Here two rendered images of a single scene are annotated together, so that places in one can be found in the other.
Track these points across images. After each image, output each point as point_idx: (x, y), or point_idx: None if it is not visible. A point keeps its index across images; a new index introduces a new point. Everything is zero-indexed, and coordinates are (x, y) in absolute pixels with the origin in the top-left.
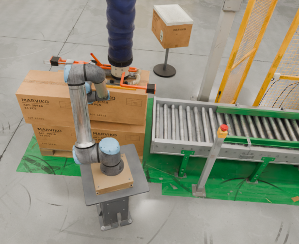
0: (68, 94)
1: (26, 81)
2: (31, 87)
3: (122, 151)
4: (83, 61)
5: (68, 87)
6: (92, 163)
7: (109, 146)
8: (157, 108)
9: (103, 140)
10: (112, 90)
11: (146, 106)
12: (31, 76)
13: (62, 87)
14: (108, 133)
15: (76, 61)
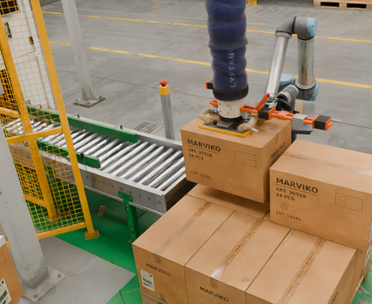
0: (310, 145)
1: None
2: (368, 162)
3: None
4: (280, 113)
5: (307, 154)
6: (299, 113)
7: (284, 75)
8: None
9: (287, 79)
10: (252, 113)
11: (184, 196)
12: (369, 180)
13: (316, 155)
14: None
15: (289, 116)
